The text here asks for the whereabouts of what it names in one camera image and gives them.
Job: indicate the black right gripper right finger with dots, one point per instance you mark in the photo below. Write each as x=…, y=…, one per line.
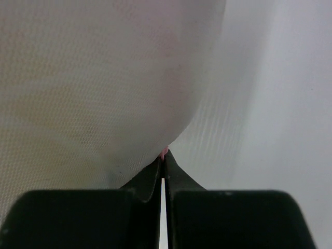
x=200, y=218

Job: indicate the pink-trimmed mesh laundry bag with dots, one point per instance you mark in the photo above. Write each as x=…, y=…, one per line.
x=93, y=91

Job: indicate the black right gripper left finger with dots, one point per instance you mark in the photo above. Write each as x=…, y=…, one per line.
x=128, y=217

